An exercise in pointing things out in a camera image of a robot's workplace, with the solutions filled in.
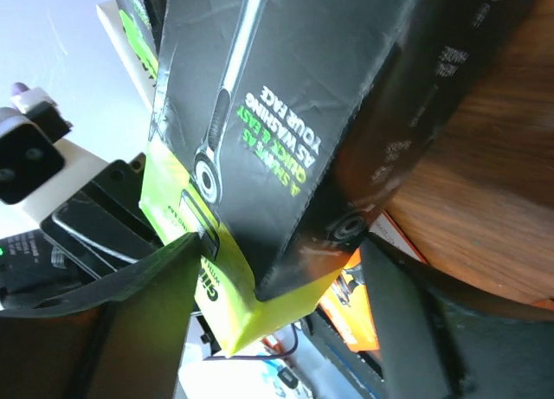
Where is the black green razor box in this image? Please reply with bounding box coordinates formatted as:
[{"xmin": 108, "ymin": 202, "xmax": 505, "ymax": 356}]
[
  {"xmin": 115, "ymin": 0, "xmax": 167, "ymax": 87},
  {"xmin": 140, "ymin": 0, "xmax": 536, "ymax": 356}
]

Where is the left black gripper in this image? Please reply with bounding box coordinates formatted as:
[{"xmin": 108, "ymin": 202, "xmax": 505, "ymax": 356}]
[{"xmin": 1, "ymin": 158, "xmax": 162, "ymax": 308}]

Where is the orange razor box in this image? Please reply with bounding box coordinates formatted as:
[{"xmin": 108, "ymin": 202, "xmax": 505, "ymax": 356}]
[{"xmin": 319, "ymin": 213, "xmax": 427, "ymax": 352}]

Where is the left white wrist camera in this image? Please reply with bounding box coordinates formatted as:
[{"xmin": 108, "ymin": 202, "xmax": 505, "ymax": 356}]
[{"xmin": 1, "ymin": 82, "xmax": 108, "ymax": 236}]

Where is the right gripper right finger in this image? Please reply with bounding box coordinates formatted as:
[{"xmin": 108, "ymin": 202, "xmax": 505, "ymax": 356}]
[{"xmin": 360, "ymin": 236, "xmax": 553, "ymax": 398}]

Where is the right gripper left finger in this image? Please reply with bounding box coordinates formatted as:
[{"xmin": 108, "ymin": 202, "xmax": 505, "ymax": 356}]
[{"xmin": 1, "ymin": 233, "xmax": 202, "ymax": 398}]

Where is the white small box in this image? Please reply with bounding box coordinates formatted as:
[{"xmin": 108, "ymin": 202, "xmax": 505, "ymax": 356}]
[{"xmin": 96, "ymin": 0, "xmax": 156, "ymax": 113}]

